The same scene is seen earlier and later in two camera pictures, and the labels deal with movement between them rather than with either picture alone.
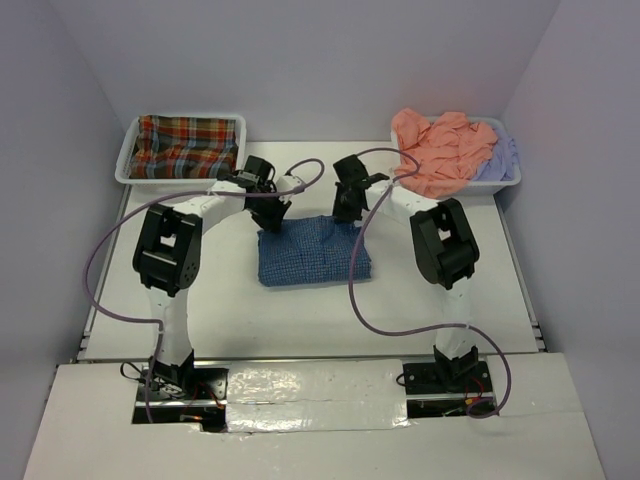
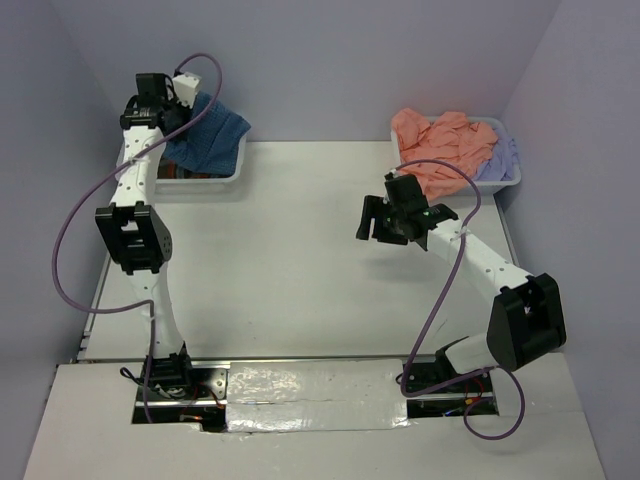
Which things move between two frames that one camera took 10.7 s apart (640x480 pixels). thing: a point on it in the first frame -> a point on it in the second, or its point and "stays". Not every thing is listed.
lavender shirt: x=504 y=162 stays
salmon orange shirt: x=447 y=147 stays
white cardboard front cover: x=87 y=433 stays
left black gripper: x=272 y=223 -> x=186 y=111
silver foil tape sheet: x=316 y=395 stays
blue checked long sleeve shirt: x=312 y=249 -> x=211 y=143
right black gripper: x=340 y=212 -> x=374 y=207
